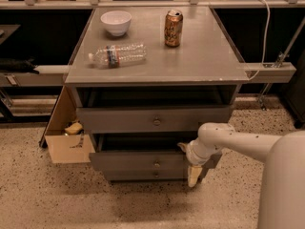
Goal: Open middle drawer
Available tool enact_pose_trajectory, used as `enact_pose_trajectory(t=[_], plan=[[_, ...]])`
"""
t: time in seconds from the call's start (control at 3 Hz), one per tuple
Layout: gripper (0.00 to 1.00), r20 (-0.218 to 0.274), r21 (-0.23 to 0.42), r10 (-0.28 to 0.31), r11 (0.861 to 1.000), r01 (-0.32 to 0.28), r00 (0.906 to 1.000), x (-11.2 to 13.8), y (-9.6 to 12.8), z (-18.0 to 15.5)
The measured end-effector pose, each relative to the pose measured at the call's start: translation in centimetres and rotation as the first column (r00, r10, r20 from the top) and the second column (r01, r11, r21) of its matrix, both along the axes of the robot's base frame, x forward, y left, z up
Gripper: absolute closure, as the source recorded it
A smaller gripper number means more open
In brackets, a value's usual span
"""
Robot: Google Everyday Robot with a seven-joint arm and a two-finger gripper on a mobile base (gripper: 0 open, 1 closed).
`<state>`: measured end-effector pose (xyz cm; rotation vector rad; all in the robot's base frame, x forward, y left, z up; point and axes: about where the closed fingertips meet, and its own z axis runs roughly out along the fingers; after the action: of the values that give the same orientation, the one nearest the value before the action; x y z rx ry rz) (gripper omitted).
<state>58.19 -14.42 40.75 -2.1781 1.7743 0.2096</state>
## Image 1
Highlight gold soda can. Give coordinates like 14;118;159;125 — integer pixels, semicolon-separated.
164;10;183;47

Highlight grey top drawer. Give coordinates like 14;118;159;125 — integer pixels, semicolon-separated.
76;106;233;134

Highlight grey drawer cabinet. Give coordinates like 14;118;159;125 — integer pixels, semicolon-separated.
64;5;251;183

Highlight black cloth on shelf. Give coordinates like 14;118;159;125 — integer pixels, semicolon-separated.
0;58;39;74

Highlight clear plastic water bottle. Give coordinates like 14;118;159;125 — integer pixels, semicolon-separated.
88;42;146;69

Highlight grey drawer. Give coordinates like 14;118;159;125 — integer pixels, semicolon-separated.
103;170;188;181
89;132;196;173
76;106;233;134

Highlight grey bottom drawer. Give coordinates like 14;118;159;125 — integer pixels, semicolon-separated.
103;170;188;181

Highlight metal frame rail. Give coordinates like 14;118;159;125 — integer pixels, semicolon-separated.
0;0;305;10

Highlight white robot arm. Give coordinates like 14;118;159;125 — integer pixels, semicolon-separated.
178;123;305;229

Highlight open cardboard box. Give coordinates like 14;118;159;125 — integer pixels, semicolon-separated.
42;87;94;163

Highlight white cable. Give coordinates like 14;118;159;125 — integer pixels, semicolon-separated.
248;0;271;81

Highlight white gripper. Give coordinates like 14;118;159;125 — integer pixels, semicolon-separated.
177;137;222;188

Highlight yellow sponge in box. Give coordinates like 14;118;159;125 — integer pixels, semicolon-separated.
65;122;83;135

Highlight white ceramic bowl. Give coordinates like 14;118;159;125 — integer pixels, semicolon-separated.
100;10;132;36

